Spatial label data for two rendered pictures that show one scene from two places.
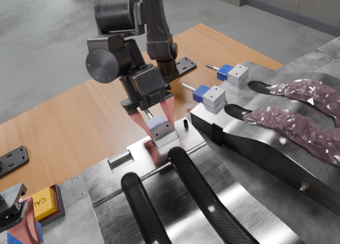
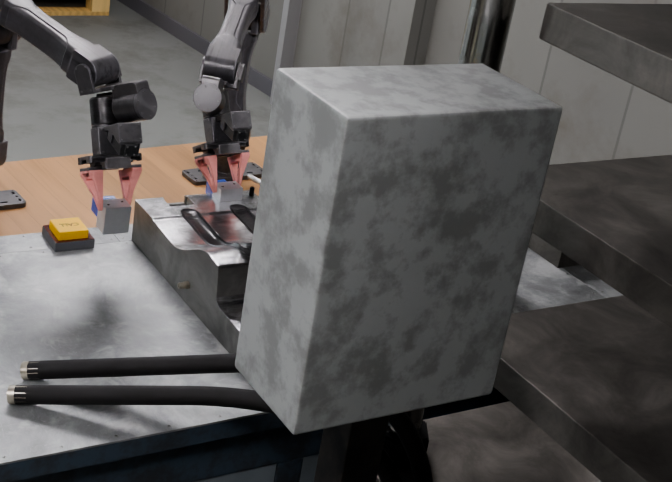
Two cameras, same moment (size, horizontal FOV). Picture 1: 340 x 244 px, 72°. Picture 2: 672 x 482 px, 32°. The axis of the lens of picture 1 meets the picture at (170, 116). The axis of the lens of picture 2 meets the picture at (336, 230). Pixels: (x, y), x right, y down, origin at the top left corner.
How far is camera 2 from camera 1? 202 cm
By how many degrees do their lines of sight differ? 27
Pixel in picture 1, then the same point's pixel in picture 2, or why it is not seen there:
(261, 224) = not seen: hidden behind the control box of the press
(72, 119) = (79, 184)
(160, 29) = (237, 104)
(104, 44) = (216, 82)
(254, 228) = not seen: hidden behind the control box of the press
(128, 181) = (187, 214)
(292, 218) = not seen: hidden behind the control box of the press
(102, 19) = (209, 66)
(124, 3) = (233, 60)
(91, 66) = (198, 95)
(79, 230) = (113, 258)
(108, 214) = (169, 225)
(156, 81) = (246, 122)
